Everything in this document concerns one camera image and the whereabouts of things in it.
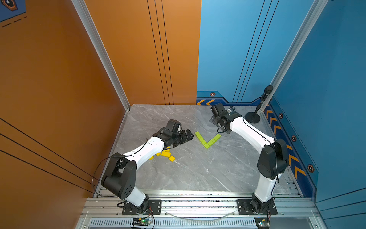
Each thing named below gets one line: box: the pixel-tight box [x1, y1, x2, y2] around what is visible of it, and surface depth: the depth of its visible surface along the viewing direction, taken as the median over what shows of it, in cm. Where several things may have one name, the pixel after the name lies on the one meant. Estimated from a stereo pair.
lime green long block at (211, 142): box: [206, 138, 216, 146], surface depth 100 cm
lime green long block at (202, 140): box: [198, 136, 207, 146], surface depth 101 cm
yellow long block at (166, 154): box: [161, 150, 172, 158], surface depth 93 cm
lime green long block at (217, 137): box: [213, 133, 222, 142], surface depth 102 cm
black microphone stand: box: [245, 85, 274, 124], surface depth 114 cm
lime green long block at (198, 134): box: [194, 130, 203, 139], surface depth 104 cm
